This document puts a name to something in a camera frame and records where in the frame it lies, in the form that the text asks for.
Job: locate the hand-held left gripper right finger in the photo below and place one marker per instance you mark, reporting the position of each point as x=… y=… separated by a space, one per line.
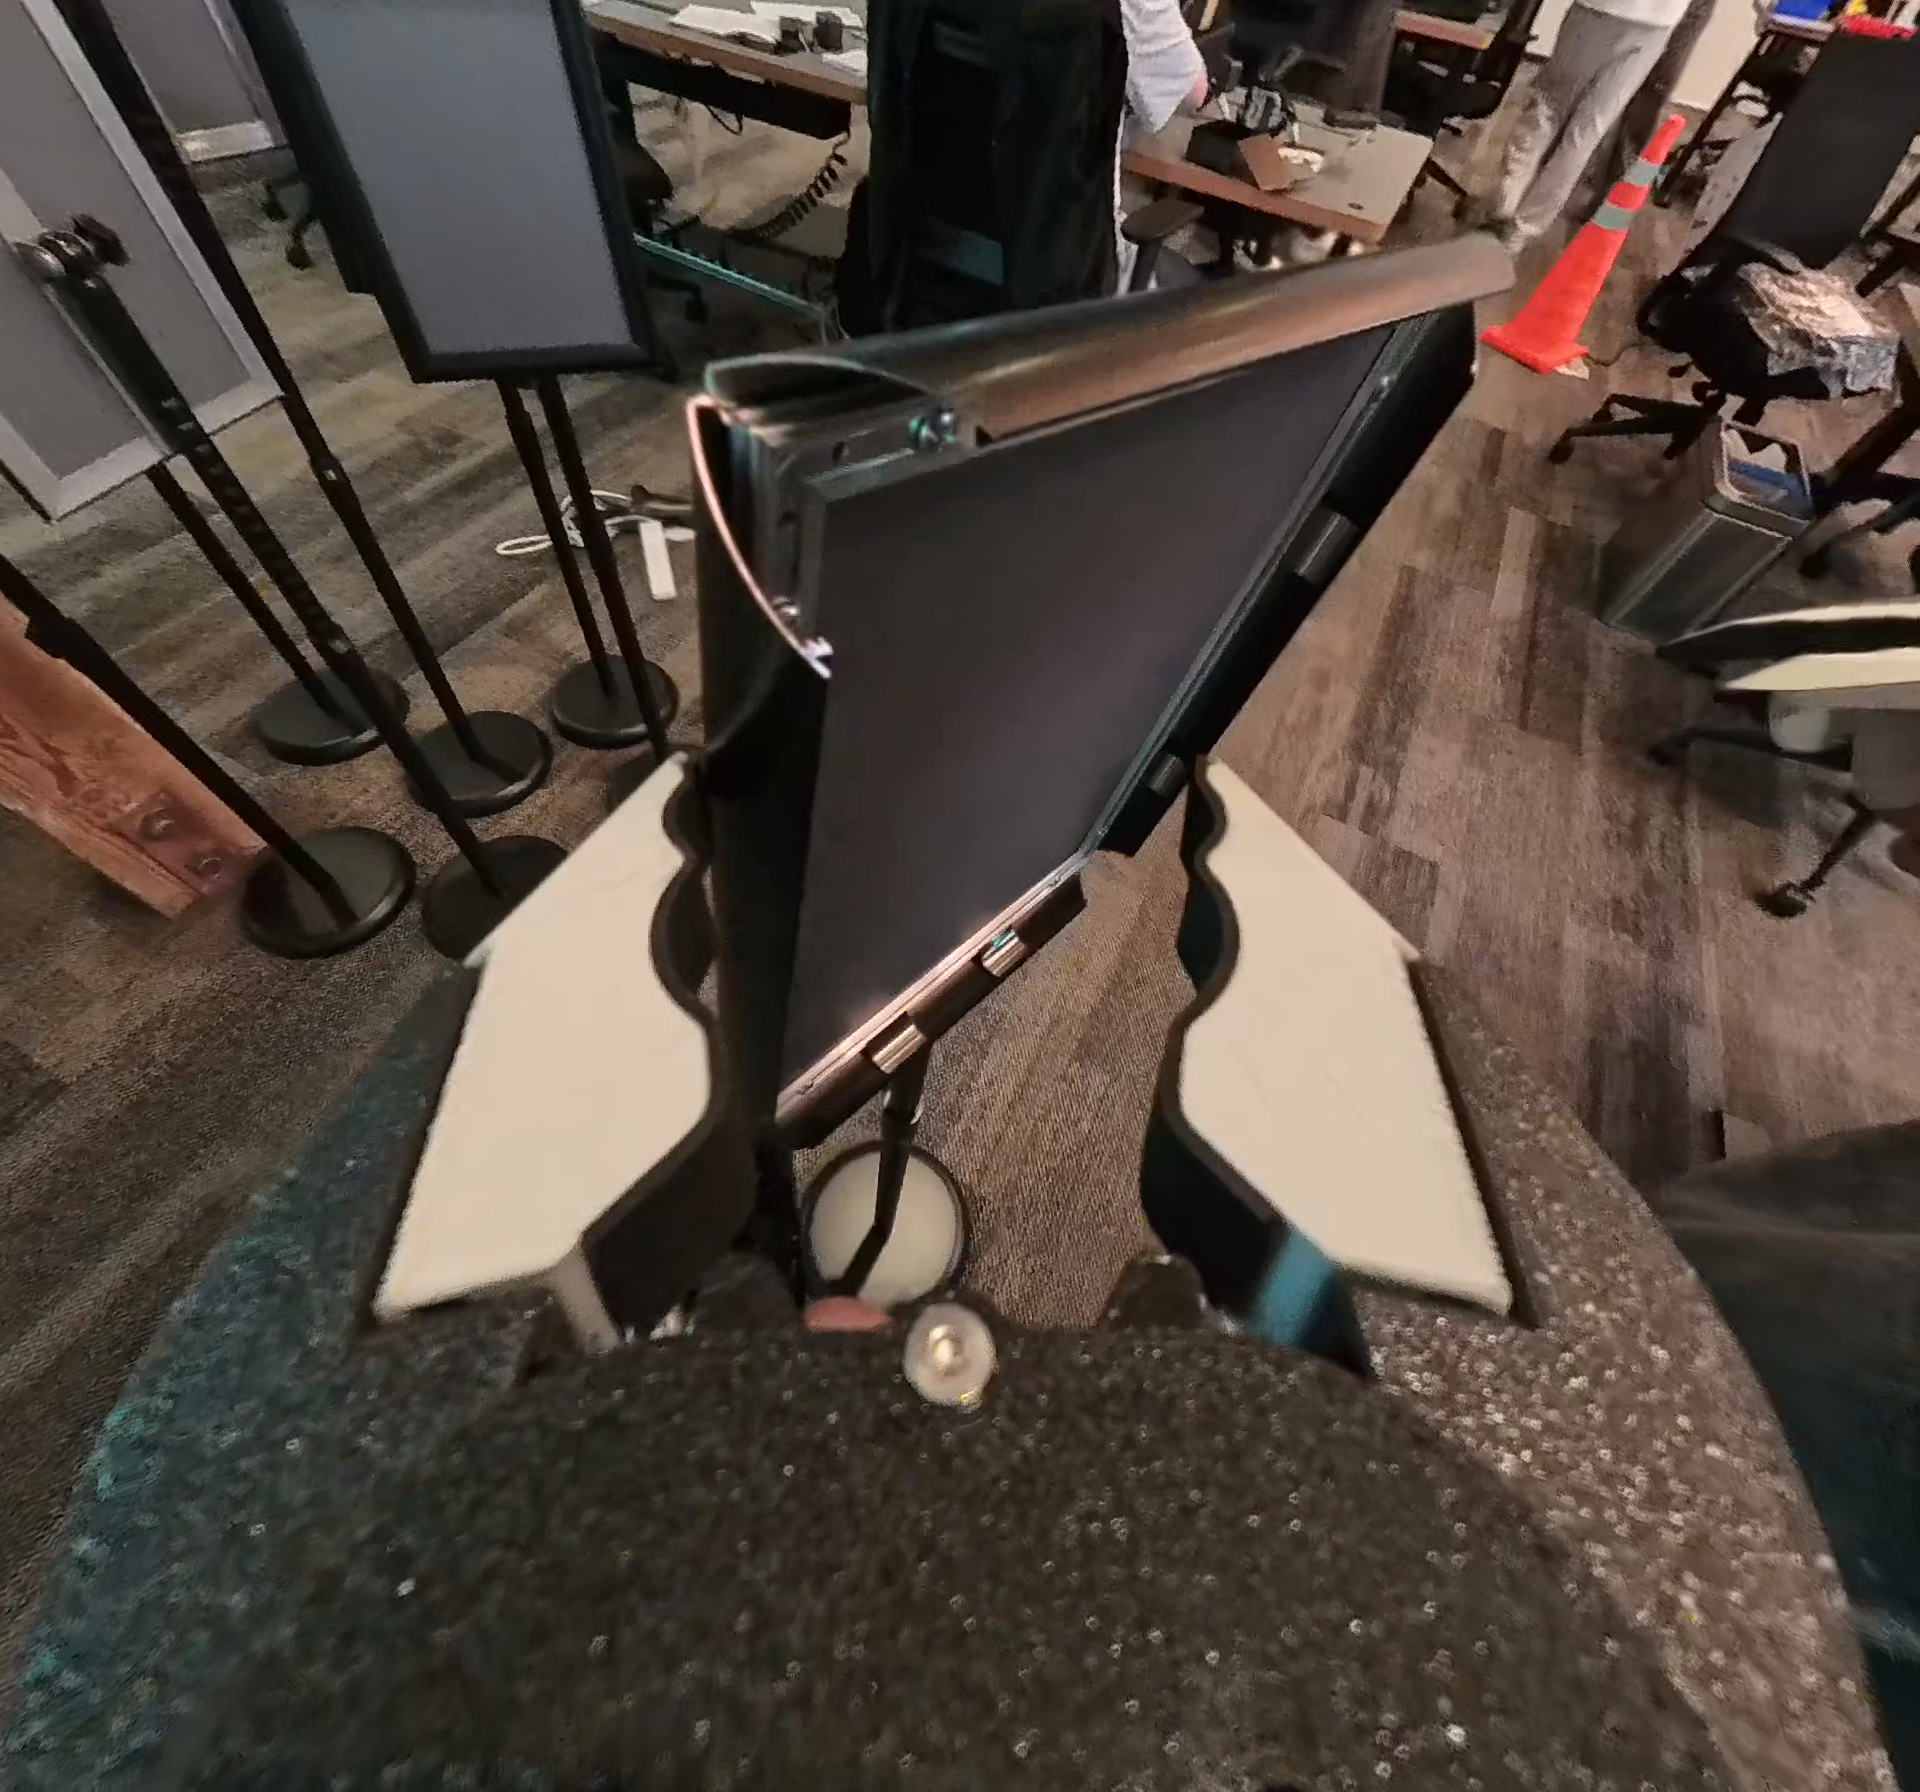
x=1335 y=1086

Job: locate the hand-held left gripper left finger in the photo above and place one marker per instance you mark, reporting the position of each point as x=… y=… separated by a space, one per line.
x=571 y=1072

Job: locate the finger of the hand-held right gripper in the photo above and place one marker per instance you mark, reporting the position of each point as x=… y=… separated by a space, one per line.
x=1847 y=676
x=1830 y=626

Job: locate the black snap frame sign stand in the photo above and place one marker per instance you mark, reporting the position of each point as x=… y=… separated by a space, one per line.
x=974 y=695

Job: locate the brown office desk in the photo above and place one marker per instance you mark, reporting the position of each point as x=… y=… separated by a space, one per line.
x=1350 y=179

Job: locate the grey trash bin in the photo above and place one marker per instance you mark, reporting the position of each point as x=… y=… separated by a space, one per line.
x=1695 y=547

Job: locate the crumpled plastic bag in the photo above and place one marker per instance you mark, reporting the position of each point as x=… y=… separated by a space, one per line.
x=1816 y=329

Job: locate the orange traffic cone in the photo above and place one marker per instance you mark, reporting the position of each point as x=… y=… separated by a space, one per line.
x=1575 y=276

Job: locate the white power strip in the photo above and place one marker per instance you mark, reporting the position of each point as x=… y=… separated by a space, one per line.
x=663 y=561

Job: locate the person's torso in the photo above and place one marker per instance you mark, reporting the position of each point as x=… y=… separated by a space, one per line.
x=1800 y=1370

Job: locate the wooden pillar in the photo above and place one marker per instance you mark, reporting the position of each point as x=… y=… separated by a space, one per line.
x=89 y=772

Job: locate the group of floor sign stands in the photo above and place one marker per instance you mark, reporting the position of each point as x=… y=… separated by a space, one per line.
x=450 y=171

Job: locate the black office chair with jacket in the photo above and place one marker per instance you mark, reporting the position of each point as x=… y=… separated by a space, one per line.
x=974 y=142

